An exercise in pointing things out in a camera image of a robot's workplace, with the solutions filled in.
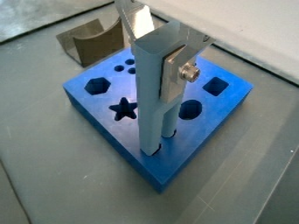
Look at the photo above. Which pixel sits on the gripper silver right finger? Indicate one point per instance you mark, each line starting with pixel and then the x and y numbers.
pixel 179 69

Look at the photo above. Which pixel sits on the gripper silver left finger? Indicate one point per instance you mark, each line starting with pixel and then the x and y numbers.
pixel 137 18

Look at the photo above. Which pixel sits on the light blue square-circle object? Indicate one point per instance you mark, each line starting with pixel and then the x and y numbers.
pixel 157 115

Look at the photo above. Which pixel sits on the black curved fixture stand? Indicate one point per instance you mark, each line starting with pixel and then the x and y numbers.
pixel 89 43

